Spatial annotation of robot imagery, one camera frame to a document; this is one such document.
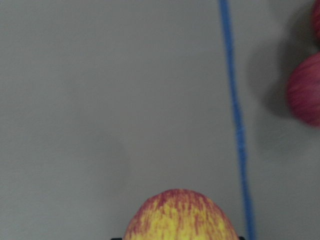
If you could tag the red yellow apple carried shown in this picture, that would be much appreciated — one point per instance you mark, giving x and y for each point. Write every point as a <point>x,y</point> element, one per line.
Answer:
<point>180,214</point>

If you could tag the brown paper table cover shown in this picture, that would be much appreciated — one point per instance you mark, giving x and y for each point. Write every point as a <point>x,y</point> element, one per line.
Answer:
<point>105,103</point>

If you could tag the red yellow apple front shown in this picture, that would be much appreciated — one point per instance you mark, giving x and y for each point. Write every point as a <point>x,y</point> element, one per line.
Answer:
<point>303,91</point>

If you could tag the red yellow apple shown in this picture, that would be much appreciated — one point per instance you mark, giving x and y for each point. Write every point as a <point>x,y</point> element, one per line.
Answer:
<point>303,91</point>
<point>315,19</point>

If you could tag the red yellow apple left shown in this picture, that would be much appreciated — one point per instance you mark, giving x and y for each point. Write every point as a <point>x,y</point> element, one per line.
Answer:
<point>315,19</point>

